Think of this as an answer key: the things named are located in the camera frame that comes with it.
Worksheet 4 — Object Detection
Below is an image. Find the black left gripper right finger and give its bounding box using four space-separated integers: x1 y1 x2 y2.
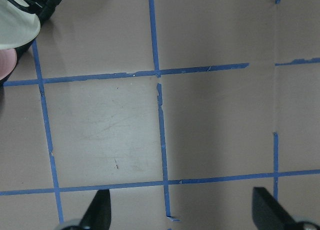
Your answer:
252 187 304 230

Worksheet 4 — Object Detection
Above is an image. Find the cream plate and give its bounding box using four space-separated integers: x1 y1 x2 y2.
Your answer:
0 0 42 50

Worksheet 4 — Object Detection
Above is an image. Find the black dish rack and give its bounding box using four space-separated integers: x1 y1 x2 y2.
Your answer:
0 0 62 87

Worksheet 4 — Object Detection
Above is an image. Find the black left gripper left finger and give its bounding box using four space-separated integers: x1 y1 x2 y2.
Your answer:
79 189 111 229

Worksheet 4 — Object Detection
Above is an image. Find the pink plate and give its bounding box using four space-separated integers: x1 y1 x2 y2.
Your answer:
0 49 17 81

